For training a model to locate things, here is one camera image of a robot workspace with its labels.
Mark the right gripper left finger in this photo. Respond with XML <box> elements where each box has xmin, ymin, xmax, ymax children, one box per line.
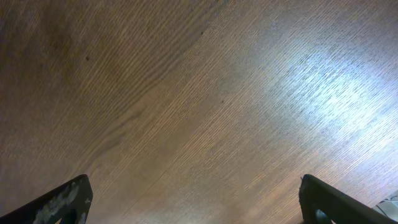
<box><xmin>1</xmin><ymin>174</ymin><xmax>93</xmax><ymax>224</ymax></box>

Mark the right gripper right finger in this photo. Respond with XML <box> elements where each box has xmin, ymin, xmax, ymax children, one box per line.
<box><xmin>298</xmin><ymin>174</ymin><xmax>397</xmax><ymax>224</ymax></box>

